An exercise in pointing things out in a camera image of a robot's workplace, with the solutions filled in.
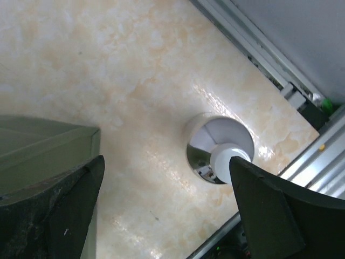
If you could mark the silver bottle white cap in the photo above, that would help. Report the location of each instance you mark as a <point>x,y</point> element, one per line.
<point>211,142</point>

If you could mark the aluminium frame rail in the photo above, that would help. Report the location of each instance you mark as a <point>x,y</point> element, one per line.
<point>321,166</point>

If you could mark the green canvas bag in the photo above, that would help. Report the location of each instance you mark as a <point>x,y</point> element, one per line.
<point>35,149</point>

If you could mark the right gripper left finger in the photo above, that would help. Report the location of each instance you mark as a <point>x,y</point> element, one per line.
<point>50,219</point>

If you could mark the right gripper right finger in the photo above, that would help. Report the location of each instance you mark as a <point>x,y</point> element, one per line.
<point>284,220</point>

